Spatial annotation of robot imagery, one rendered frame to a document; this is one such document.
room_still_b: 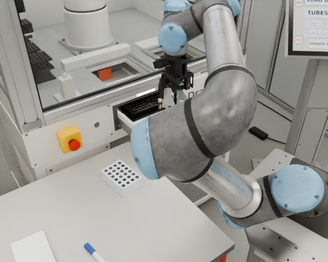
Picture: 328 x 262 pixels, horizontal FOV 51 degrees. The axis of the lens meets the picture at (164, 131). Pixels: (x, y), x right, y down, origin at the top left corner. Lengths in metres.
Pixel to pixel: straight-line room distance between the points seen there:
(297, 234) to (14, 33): 0.98
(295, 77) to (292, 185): 2.11
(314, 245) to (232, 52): 0.64
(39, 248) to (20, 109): 0.41
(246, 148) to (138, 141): 2.00
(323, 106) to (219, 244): 1.15
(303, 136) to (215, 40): 1.41
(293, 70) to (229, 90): 2.40
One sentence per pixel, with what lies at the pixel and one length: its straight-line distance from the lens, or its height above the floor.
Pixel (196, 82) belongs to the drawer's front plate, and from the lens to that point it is 1.44.
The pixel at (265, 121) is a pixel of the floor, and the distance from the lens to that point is 2.90.
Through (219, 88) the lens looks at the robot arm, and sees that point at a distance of 0.59.
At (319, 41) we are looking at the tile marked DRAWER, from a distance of 1.71.
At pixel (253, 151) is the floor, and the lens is 2.57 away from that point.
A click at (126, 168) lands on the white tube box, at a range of 1.20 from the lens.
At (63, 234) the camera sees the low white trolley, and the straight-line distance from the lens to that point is 1.09.
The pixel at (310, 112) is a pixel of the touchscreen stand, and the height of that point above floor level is 0.59.
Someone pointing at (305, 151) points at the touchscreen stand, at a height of 0.32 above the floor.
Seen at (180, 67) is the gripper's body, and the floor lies 1.14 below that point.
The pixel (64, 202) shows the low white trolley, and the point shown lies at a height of 0.76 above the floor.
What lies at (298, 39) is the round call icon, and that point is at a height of 1.02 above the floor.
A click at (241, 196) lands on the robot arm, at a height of 0.99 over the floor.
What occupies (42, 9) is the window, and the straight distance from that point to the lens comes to 1.06.
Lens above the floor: 1.60
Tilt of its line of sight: 37 degrees down
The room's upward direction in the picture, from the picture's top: straight up
